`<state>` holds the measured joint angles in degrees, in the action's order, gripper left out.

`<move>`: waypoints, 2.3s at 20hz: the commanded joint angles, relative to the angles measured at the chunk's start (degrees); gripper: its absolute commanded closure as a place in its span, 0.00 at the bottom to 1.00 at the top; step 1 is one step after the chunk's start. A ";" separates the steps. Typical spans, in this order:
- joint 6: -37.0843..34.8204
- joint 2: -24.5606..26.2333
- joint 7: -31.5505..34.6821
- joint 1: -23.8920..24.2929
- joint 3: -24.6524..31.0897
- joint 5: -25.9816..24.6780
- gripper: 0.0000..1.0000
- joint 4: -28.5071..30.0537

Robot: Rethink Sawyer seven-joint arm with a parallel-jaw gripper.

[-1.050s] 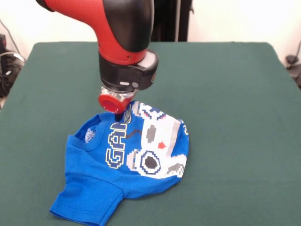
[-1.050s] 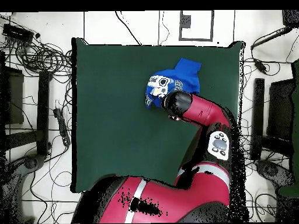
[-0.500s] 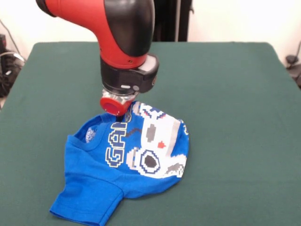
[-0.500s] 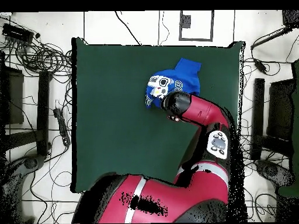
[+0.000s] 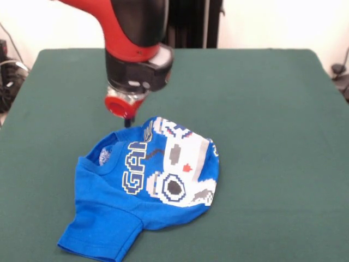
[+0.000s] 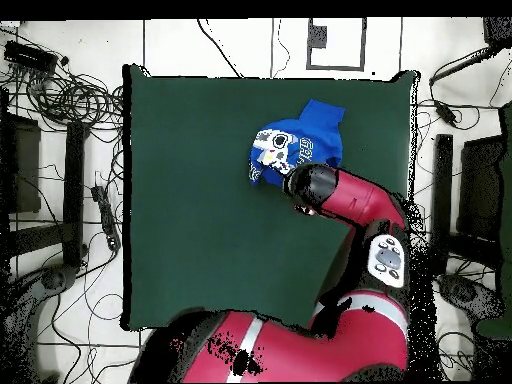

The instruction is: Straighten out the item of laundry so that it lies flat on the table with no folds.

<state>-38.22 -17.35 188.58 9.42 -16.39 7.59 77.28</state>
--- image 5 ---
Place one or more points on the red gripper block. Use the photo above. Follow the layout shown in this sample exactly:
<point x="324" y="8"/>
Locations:
<point x="120" y="107"/>

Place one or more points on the blue printed t-shirt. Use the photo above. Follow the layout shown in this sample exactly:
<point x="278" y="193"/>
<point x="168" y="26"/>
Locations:
<point x="141" y="196"/>

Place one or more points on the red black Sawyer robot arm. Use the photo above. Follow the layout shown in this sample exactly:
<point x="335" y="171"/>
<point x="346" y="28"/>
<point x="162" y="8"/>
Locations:
<point x="131" y="32"/>

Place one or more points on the black equipment pile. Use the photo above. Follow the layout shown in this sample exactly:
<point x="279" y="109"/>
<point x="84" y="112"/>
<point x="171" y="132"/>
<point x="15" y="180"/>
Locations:
<point x="9" y="84"/>

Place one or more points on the dark green table cloth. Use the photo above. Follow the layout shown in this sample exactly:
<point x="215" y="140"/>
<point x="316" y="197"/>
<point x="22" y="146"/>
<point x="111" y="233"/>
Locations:
<point x="272" y="163"/>

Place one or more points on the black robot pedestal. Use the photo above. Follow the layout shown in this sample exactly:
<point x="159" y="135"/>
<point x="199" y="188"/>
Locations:
<point x="191" y="24"/>

